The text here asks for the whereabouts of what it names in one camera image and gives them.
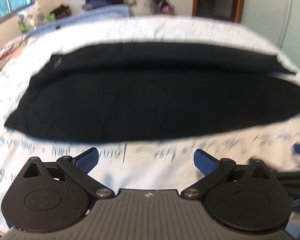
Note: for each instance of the black pants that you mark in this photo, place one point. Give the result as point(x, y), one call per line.
point(150, 95)

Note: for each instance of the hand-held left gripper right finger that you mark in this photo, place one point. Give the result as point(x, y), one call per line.
point(205, 163)

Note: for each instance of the floral pillow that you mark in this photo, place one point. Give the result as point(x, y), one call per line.
point(31, 17)

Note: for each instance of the wooden door frame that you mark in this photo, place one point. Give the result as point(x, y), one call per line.
point(240, 0)

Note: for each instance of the blue blanket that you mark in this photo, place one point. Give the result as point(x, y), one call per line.
point(90, 15)

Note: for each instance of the black bag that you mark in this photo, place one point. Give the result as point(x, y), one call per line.
point(61, 10)

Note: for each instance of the black backpack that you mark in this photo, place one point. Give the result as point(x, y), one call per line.
point(158, 0)

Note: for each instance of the colourful patterned quilt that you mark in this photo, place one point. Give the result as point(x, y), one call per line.
point(7, 55)

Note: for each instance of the white printed bedsheet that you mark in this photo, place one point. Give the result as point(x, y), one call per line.
point(150, 30)

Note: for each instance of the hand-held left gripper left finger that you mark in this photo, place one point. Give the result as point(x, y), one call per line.
point(87, 160)

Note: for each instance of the purple cloth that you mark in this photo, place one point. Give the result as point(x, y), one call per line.
point(167, 10)

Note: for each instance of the grey bag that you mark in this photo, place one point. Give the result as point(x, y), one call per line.
point(143, 6)

